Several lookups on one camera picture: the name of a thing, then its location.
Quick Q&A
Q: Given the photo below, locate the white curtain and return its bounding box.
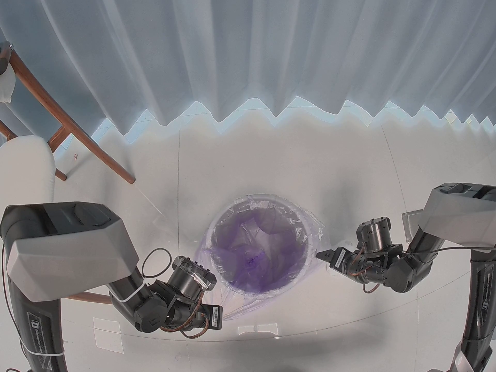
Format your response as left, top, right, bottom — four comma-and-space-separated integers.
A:
0, 0, 496, 146

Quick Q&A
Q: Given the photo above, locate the white trash bin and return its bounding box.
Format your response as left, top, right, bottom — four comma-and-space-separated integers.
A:
207, 195, 314, 297

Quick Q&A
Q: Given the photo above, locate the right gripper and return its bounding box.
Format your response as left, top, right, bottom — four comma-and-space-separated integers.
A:
331, 247, 366, 283

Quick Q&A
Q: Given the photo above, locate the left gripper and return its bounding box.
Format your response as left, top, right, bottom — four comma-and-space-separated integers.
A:
193, 304, 224, 332

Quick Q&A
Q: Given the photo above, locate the wooden chair with white cushion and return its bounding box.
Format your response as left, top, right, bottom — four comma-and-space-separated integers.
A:
0, 41, 136, 305

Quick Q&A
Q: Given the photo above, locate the black cable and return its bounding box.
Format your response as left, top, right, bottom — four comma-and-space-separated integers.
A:
403, 246, 496, 255
141, 247, 174, 279

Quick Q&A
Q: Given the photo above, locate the purple plastic bag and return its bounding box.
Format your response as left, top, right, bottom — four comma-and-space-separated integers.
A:
194, 193, 332, 322

